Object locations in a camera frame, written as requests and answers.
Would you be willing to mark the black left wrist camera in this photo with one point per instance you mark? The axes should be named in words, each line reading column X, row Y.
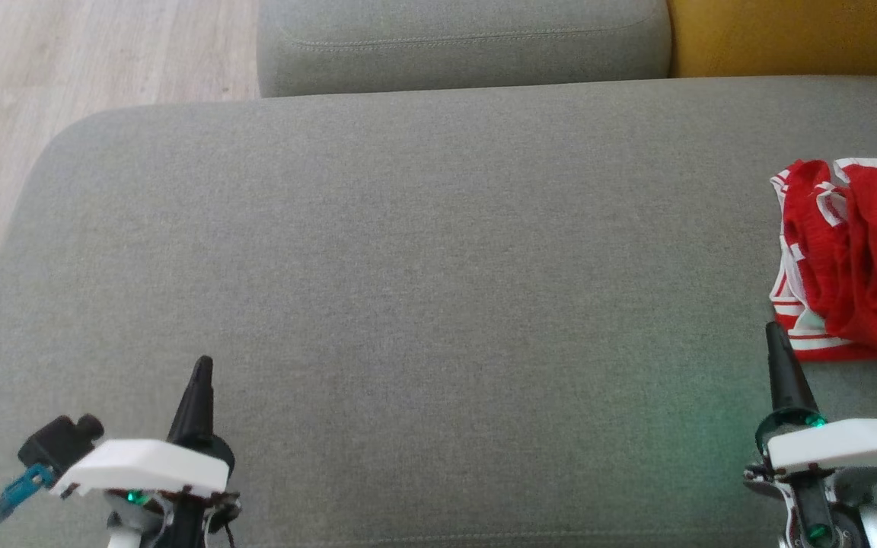
column 58, row 445

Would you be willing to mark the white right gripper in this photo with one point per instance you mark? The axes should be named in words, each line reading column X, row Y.
column 849, row 445

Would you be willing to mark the large grey sofa chaise cushion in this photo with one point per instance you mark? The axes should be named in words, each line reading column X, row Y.
column 408, row 304

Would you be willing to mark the grey sofa seat cushion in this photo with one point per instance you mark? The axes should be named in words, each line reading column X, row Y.
column 461, row 46

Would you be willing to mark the yellow sofa backrest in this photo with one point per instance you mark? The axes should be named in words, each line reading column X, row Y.
column 789, row 34

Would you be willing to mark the red basketball jersey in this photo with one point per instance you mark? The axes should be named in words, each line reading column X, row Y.
column 808, row 335

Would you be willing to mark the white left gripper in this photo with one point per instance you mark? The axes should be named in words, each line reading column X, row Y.
column 149, row 464

